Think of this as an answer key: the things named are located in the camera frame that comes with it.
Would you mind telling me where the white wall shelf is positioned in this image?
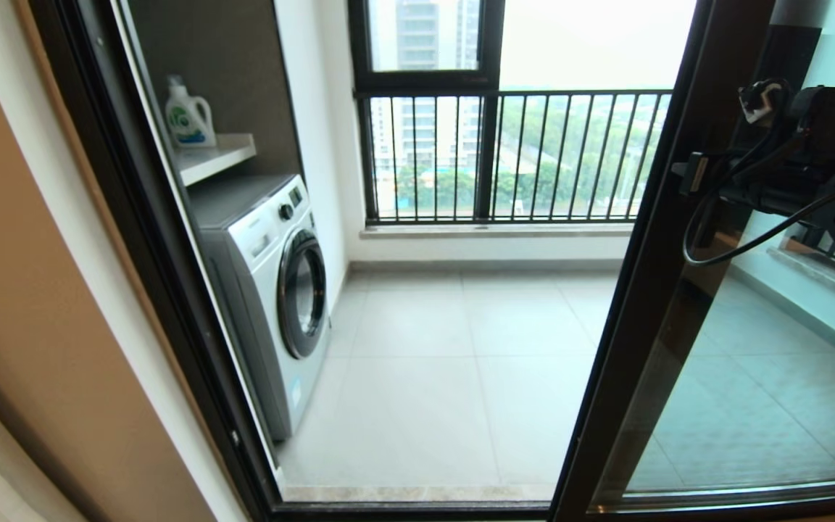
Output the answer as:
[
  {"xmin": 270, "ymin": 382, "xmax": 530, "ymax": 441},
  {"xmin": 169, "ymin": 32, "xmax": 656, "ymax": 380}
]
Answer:
[{"xmin": 175, "ymin": 133, "xmax": 257, "ymax": 188}]

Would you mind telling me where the short black balcony railing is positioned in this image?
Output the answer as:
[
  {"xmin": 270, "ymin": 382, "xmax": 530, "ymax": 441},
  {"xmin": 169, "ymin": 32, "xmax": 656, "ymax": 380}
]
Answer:
[{"xmin": 784, "ymin": 217, "xmax": 835, "ymax": 283}]

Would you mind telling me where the dark brown sliding glass door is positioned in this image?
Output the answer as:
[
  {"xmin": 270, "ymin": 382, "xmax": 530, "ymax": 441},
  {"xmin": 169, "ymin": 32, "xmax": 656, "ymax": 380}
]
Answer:
[{"xmin": 548, "ymin": 0, "xmax": 835, "ymax": 522}]

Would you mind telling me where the grey high-rise building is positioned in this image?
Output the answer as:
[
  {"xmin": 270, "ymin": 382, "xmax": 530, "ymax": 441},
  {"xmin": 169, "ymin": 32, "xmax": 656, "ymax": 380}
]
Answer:
[{"xmin": 370, "ymin": 0, "xmax": 480, "ymax": 171}]

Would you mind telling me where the white front-load washing machine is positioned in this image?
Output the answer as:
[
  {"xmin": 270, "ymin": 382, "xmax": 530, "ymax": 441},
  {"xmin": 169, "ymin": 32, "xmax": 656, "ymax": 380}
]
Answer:
[{"xmin": 189, "ymin": 173, "xmax": 333, "ymax": 442}]

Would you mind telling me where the long black balcony railing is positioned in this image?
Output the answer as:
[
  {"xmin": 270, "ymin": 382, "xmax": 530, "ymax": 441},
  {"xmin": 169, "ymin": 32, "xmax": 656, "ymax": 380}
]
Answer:
[{"xmin": 356, "ymin": 87, "xmax": 673, "ymax": 224}]

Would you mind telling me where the dark window frame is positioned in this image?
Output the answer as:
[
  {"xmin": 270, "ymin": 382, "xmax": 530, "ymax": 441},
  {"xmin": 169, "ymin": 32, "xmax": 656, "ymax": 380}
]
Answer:
[{"xmin": 347, "ymin": 0, "xmax": 505, "ymax": 222}]

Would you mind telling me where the dark brown fixed glass door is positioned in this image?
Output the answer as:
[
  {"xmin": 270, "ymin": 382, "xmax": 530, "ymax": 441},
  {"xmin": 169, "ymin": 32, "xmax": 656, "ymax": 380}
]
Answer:
[{"xmin": 595, "ymin": 25, "xmax": 835, "ymax": 508}]

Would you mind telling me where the white detergent bottle green label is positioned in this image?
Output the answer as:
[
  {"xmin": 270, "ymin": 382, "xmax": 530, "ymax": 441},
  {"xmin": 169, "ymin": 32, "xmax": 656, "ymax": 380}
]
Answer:
[{"xmin": 164, "ymin": 75, "xmax": 217, "ymax": 149}]

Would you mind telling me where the black camera cable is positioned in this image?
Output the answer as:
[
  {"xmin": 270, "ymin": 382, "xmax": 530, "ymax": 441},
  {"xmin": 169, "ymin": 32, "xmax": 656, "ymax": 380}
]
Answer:
[{"xmin": 682, "ymin": 94, "xmax": 835, "ymax": 265}]

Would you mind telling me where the grey stone window sill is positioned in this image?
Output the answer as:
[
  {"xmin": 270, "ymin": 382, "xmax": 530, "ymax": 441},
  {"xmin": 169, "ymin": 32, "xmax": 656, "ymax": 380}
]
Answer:
[
  {"xmin": 358, "ymin": 221, "xmax": 636, "ymax": 241},
  {"xmin": 765, "ymin": 246, "xmax": 835, "ymax": 312}
]

